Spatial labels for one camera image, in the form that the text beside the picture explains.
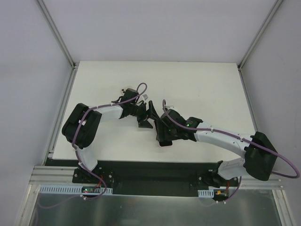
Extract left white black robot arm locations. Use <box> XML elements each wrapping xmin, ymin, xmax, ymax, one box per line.
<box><xmin>62</xmin><ymin>88</ymin><xmax>158</xmax><ymax>183</ymax></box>

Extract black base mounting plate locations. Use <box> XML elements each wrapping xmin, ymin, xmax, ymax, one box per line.
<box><xmin>46</xmin><ymin>159</ymin><xmax>218</xmax><ymax>197</ymax></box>

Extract white cable duct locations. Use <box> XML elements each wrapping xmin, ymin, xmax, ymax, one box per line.
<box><xmin>198</xmin><ymin>189</ymin><xmax>214</xmax><ymax>198</ymax></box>
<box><xmin>40</xmin><ymin>185</ymin><xmax>113</xmax><ymax>195</ymax></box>

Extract left white cable duct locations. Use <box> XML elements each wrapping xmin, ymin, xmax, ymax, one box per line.
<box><xmin>40</xmin><ymin>185</ymin><xmax>113</xmax><ymax>195</ymax></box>

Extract aluminium front rail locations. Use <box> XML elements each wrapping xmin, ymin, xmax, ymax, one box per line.
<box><xmin>30</xmin><ymin>165</ymin><xmax>78</xmax><ymax>184</ymax></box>

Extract right white cable duct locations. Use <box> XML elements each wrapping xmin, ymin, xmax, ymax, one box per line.
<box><xmin>198</xmin><ymin>189</ymin><xmax>214</xmax><ymax>198</ymax></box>

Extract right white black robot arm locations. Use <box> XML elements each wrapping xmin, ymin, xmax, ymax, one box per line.
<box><xmin>154</xmin><ymin>110</ymin><xmax>277</xmax><ymax>187</ymax></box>

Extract left aluminium frame post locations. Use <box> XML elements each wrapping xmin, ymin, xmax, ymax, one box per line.
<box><xmin>35</xmin><ymin>0</ymin><xmax>77</xmax><ymax>69</ymax></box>

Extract pink phone case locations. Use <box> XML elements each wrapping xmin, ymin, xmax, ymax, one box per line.
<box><xmin>154</xmin><ymin>120</ymin><xmax>173</xmax><ymax>147</ymax></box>

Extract beige phone with case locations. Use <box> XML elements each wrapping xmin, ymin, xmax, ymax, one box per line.
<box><xmin>120</xmin><ymin>86</ymin><xmax>136</xmax><ymax>95</ymax></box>

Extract right aluminium frame post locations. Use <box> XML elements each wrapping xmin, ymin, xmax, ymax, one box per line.
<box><xmin>238</xmin><ymin>0</ymin><xmax>284</xmax><ymax>72</ymax></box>

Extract aluminium frame post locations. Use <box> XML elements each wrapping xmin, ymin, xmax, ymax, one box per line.
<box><xmin>238</xmin><ymin>0</ymin><xmax>284</xmax><ymax>72</ymax></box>
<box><xmin>35</xmin><ymin>0</ymin><xmax>77</xmax><ymax>69</ymax></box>

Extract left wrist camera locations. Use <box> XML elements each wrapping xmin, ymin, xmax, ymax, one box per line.
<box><xmin>142</xmin><ymin>94</ymin><xmax>149</xmax><ymax>100</ymax></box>

